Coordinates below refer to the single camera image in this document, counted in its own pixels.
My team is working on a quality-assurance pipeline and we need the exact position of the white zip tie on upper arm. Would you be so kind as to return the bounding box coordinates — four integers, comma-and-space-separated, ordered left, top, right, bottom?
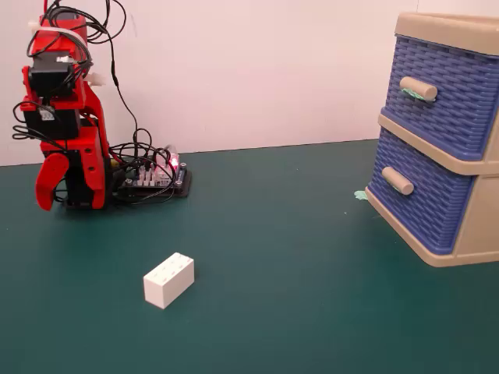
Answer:
86, 71, 109, 88

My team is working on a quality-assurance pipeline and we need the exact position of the blue woven drawer with plain handle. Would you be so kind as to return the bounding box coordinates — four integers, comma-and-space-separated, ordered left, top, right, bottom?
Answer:
366, 127, 477, 254

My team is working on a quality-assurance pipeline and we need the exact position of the blue woven drawer with taped handle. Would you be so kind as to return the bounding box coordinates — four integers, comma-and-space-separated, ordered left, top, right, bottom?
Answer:
380, 34, 499, 161

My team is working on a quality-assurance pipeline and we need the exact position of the green tape strip on handle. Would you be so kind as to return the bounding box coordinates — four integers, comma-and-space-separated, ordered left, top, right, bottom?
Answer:
401, 88, 436, 104

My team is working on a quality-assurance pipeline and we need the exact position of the beige cylindrical handle with tape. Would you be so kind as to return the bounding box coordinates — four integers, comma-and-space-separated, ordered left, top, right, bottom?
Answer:
399, 76, 438, 103

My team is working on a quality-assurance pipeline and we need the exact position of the white zip tie on forearm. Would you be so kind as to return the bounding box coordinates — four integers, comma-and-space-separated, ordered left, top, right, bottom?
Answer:
27, 22, 86, 41

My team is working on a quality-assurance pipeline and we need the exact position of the controller circuit board with led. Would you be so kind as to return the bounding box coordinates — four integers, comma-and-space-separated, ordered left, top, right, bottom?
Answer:
111, 153, 193, 199

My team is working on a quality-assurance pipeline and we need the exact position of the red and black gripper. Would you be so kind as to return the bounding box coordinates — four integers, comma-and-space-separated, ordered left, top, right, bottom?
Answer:
13, 83, 111, 212

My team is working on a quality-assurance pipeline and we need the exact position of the beige cylindrical plain handle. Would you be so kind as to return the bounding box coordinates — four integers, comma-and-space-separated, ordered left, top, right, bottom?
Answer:
380, 166, 415, 196

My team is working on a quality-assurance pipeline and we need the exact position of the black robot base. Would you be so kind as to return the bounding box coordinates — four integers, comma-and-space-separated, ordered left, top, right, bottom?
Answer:
62, 171, 107, 212

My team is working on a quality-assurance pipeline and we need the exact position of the white rectangular block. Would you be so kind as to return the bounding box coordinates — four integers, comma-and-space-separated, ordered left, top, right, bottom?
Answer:
143, 252, 195, 310

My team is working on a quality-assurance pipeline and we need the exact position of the beige plastic drawer cabinet frame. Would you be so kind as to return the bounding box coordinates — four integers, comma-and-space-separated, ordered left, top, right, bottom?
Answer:
364, 11, 499, 268

